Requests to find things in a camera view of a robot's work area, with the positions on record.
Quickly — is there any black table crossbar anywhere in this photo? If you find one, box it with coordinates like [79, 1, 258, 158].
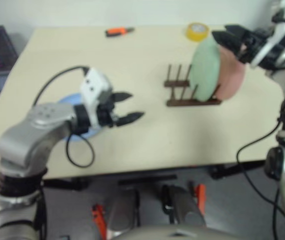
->
[117, 174, 178, 188]

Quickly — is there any grey rounded shape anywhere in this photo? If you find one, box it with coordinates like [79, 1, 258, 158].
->
[106, 189, 141, 234]
[160, 184, 208, 227]

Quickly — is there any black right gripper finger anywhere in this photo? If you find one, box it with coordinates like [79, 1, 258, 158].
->
[211, 30, 243, 61]
[224, 23, 246, 39]

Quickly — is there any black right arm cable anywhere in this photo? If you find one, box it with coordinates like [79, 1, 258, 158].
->
[236, 66, 285, 240]

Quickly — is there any orange clamp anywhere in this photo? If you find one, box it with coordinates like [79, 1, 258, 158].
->
[193, 183, 207, 216]
[90, 203, 108, 240]

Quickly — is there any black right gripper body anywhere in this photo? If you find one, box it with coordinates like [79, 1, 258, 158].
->
[236, 28, 266, 65]

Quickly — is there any green plastic plate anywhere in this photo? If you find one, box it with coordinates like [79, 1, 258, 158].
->
[190, 37, 221, 103]

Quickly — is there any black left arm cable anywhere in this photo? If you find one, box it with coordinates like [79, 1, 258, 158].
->
[32, 65, 95, 169]

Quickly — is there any brown wooden dish rack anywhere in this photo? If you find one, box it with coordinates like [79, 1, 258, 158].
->
[164, 63, 223, 107]

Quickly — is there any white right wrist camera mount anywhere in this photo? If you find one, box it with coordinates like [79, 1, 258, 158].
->
[251, 21, 285, 69]

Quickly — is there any pink plastic plate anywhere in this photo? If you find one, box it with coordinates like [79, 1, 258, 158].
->
[216, 46, 246, 101]

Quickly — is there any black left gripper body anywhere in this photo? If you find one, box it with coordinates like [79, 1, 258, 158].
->
[96, 90, 121, 129]

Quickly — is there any yellow tape roll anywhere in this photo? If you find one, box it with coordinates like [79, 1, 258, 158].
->
[184, 22, 210, 44]

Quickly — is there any grey robot torso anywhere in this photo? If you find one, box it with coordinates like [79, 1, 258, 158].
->
[92, 223, 258, 240]

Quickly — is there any black table leg frame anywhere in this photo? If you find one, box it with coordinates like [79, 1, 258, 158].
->
[208, 160, 268, 180]

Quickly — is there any orange and black utility knife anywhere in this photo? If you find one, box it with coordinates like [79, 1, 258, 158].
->
[104, 26, 136, 39]

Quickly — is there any blue plastic plate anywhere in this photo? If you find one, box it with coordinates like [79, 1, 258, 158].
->
[56, 92, 103, 143]

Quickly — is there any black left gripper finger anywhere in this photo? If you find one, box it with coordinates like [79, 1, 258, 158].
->
[116, 111, 146, 128]
[112, 91, 134, 104]

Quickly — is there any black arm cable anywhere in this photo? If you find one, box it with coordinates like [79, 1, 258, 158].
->
[236, 66, 285, 240]
[32, 65, 95, 169]

